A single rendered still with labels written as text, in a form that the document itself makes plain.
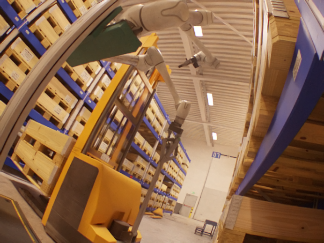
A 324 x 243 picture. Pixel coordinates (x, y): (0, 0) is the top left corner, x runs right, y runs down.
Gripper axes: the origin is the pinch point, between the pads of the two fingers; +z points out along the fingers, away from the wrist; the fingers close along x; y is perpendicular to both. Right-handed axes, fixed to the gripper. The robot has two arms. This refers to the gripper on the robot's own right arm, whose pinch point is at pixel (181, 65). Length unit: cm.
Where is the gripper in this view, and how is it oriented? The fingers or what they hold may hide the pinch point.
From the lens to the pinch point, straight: 182.8
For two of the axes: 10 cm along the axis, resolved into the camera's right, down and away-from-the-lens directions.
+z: -8.0, 5.2, -3.0
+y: -4.7, -8.6, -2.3
